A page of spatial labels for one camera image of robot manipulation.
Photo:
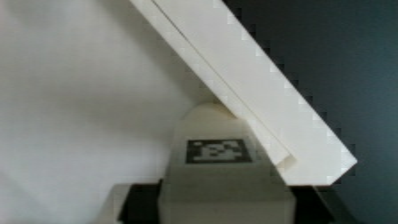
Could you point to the white table leg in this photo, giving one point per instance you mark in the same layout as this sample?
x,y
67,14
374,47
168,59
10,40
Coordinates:
x,y
222,188

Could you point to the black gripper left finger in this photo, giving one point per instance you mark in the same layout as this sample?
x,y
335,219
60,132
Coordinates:
x,y
129,206

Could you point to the white square tabletop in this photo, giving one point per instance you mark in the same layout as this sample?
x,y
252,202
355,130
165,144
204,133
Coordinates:
x,y
111,64

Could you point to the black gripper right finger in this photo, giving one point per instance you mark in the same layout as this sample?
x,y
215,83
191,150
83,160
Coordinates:
x,y
319,207

